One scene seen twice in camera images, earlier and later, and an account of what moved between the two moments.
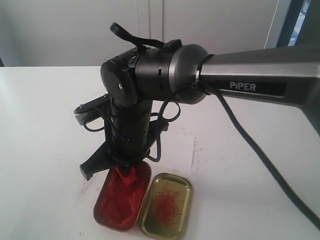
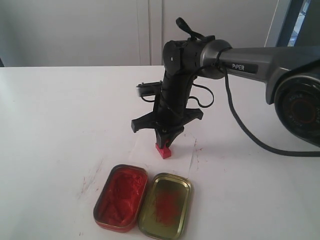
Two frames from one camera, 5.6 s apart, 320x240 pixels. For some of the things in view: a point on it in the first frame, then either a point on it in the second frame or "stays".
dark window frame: x=302 y=26 stays
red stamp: x=132 y=177 to x=165 y=152
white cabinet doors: x=77 y=33 stays
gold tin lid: x=165 y=211 stays
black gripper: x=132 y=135 to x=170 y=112
